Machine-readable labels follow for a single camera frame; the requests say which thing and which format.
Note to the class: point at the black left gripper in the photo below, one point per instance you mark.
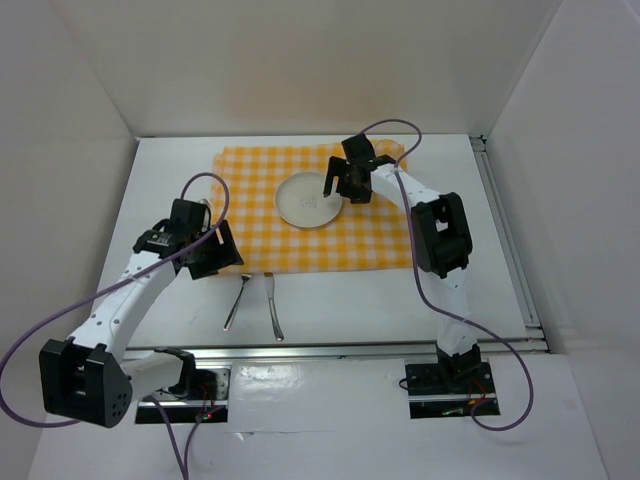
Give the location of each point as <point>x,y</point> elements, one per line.
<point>224,254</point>

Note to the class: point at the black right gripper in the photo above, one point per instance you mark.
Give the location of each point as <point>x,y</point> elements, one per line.
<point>338,167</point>

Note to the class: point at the silver fork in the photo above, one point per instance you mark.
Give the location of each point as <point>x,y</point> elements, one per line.
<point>245,278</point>

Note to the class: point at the cream round plate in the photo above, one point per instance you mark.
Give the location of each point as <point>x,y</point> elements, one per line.
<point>300,201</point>

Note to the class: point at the silver table knife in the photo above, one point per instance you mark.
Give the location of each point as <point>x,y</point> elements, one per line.
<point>270,291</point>

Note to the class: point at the yellow white checkered cloth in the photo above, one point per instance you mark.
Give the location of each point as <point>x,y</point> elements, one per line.
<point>362,237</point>

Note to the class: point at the clear plastic cup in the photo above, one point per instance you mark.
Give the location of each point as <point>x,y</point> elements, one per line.
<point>388,147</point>

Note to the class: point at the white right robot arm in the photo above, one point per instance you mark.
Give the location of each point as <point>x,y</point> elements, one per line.
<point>440,242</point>

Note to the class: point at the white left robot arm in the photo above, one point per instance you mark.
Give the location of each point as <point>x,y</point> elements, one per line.
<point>86,377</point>

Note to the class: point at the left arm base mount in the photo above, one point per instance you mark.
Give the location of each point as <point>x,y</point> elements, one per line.
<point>206,401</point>

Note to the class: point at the aluminium front rail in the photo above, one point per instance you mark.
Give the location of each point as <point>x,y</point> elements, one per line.
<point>528,346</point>

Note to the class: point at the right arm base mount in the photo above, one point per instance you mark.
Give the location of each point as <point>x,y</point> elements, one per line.
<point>431,396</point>

